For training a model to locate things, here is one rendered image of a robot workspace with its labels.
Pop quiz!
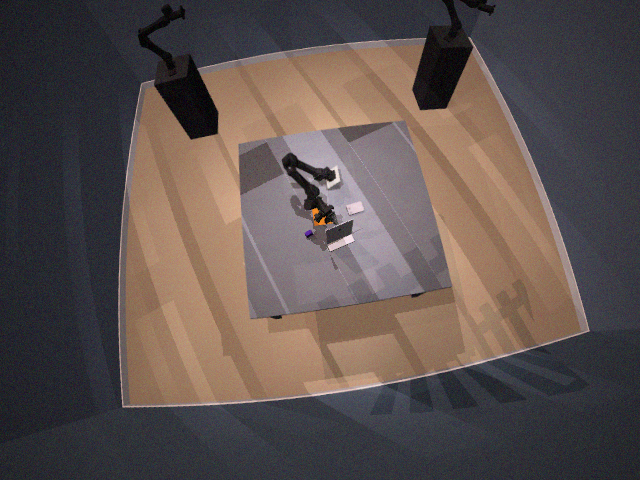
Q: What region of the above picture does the orange flat square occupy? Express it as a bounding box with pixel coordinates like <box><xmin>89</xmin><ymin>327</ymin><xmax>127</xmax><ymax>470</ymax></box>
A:
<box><xmin>312</xmin><ymin>208</ymin><xmax>326</xmax><ymax>226</ymax></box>

